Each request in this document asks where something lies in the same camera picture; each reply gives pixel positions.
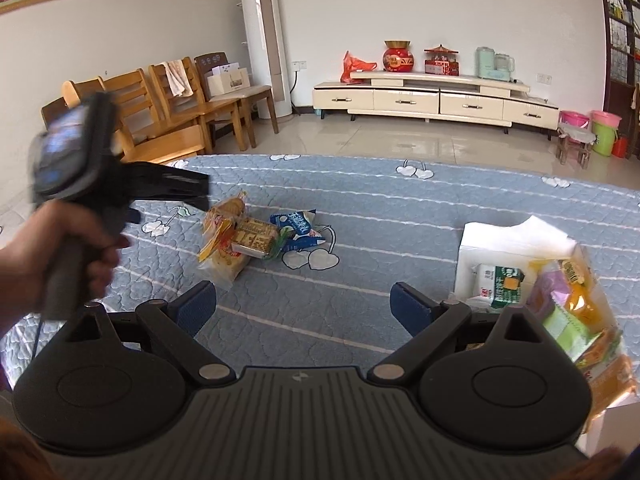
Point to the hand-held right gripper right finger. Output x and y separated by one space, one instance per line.
412 310

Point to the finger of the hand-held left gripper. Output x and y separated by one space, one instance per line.
185 199
170 177

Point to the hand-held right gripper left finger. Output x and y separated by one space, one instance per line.
192 307

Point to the white cardboard box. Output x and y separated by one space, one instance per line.
480 247

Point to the green white milk carton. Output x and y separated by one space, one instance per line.
502 287

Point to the purple snack packet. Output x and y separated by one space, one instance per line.
545 287

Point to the light green snack packet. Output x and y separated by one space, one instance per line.
567 332

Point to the yellow cake packet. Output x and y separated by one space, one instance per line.
575 290

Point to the red stamp bread packet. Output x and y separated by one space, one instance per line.
610 375

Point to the person's left forearm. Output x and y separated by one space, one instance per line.
12 305

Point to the person's left hand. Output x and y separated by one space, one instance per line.
35 255

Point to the light wooden chair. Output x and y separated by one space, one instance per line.
125 92
165 145
205 105

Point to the yellow bread packet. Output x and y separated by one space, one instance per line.
230 267

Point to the blue quilted blanket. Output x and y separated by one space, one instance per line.
350 285

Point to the beige cracker packet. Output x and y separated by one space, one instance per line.
255 237

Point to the beige towel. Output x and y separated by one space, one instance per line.
176 79

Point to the white gift bag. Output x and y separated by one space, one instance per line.
229 81

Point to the blue white snack packet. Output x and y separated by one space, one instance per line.
300 227

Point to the dark chair beige cushion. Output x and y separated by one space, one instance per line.
255 92

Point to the white standing air conditioner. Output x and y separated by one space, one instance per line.
265 40

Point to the cream television cabinet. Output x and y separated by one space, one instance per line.
435 102

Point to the red plastic bag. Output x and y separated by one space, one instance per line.
356 69

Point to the small wooden stool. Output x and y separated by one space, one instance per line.
575 142

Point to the red carousel gift box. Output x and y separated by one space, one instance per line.
442 64

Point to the pink basin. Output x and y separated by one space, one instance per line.
574 119

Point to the red gold jar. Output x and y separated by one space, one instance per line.
399 58

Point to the mint green blender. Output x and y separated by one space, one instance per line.
485 64

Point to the small mint green kettle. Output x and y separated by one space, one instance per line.
504 67

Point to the green bucket pink lid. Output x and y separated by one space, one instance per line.
606 135

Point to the small red bucket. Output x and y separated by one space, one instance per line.
620 147

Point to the dark wooden display shelf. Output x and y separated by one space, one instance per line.
622 35

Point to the white wall socket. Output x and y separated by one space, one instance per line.
300 65
544 78

